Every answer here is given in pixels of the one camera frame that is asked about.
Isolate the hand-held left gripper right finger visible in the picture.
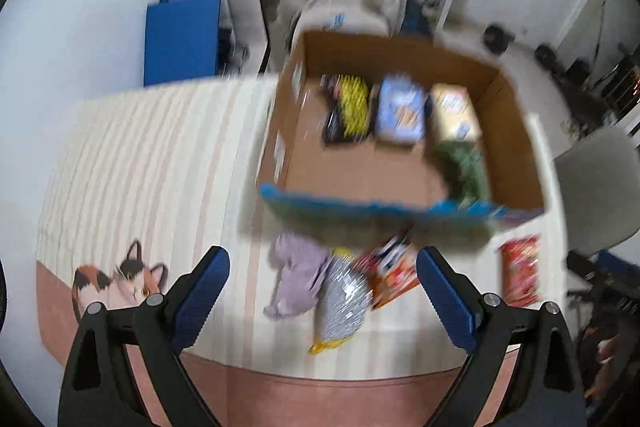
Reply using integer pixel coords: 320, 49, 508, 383
415, 245, 587, 427

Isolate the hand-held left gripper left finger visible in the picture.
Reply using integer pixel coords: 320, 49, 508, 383
58, 245, 231, 427

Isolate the orange snack packet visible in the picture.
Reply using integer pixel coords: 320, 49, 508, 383
356, 233, 421, 311

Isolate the lavender cloth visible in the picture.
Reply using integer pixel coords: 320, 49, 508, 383
263, 233, 333, 320

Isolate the silver patterned snack packet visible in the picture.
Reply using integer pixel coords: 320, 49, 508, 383
308, 248, 373, 354

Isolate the cardboard box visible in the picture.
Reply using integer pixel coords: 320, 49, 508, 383
256, 30, 546, 229

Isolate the red snack packet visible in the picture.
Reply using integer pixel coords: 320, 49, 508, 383
498, 235, 543, 308

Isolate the striped cat print blanket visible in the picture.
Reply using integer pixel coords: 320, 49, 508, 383
36, 77, 571, 427

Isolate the green packet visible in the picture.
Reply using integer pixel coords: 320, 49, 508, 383
433, 141, 492, 202

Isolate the grey chair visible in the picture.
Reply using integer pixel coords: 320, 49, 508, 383
552, 127, 640, 255

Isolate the blue snack packet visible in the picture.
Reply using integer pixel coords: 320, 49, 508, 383
374, 74, 429, 145

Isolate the black yellow snack packet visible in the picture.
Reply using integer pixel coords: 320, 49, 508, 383
321, 74, 375, 145

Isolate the blue folded mat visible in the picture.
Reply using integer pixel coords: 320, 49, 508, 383
143, 0, 222, 86

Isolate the black dumbbell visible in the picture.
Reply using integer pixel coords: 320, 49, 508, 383
483, 24, 516, 54

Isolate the beige tufted bench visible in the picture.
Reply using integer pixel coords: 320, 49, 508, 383
160, 0, 271, 75

